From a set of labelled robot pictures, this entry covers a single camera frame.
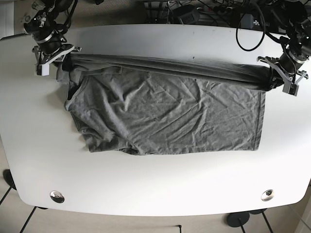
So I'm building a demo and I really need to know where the grey wrist camera image right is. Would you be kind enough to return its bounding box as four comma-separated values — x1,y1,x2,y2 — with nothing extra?
282,82,299,96

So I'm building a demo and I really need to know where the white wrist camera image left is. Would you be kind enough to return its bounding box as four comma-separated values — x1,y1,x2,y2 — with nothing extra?
35,64,50,76

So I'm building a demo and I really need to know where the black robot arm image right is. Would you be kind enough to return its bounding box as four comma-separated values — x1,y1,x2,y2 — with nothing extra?
258,0,311,95

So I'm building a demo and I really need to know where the black cable loop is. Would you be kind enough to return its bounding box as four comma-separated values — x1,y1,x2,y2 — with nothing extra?
235,0,266,52

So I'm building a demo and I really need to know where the round black stand base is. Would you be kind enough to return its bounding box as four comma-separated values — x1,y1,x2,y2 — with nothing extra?
225,212,250,228

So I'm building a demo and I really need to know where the right silver table grommet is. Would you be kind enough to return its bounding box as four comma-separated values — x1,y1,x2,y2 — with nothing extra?
261,189,275,201

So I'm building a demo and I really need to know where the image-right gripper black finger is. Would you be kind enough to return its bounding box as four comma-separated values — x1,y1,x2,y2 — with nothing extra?
267,67,283,89

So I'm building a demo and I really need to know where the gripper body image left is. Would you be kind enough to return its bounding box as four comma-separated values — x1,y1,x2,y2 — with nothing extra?
32,44,82,67

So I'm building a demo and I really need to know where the left silver table grommet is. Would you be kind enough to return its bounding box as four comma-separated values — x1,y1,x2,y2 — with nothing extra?
50,191,65,203

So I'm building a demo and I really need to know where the silver table grommet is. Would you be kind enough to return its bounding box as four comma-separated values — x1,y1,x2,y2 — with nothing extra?
261,189,275,201
50,191,65,203

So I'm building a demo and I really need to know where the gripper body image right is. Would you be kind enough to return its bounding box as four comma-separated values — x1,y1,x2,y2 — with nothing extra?
257,56,309,84

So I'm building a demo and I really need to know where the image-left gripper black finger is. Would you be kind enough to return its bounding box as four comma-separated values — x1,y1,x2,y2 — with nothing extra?
61,54,73,72

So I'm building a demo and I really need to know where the black power box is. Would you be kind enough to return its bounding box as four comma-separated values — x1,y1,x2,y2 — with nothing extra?
173,5,200,25

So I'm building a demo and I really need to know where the dark grey T-shirt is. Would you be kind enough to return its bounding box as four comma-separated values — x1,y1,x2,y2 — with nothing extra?
56,56,265,155

